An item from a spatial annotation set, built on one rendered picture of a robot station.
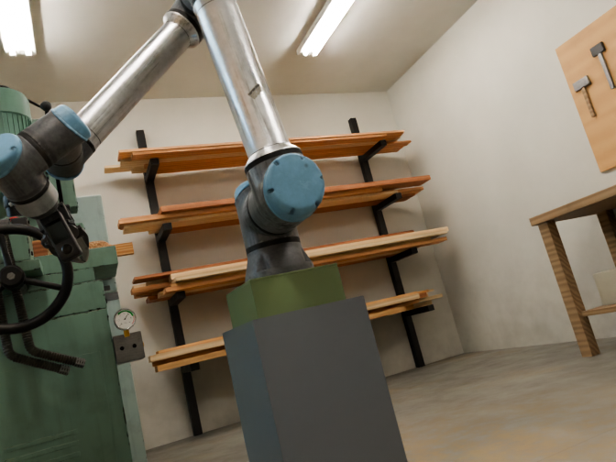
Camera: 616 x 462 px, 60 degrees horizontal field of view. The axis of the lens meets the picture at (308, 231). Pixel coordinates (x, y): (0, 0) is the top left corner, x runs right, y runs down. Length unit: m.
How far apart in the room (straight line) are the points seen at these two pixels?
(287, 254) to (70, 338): 0.71
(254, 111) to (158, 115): 3.41
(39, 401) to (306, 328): 0.80
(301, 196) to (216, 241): 3.18
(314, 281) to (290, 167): 0.30
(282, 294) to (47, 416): 0.77
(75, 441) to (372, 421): 0.84
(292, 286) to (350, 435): 0.37
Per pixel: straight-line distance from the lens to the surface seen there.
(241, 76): 1.35
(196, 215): 3.94
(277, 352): 1.24
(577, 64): 4.04
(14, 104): 2.04
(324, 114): 5.19
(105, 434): 1.70
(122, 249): 1.91
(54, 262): 1.75
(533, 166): 4.29
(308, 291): 1.31
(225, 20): 1.42
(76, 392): 1.70
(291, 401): 1.25
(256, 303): 1.26
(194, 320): 4.22
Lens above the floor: 0.48
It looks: 11 degrees up
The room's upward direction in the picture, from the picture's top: 14 degrees counter-clockwise
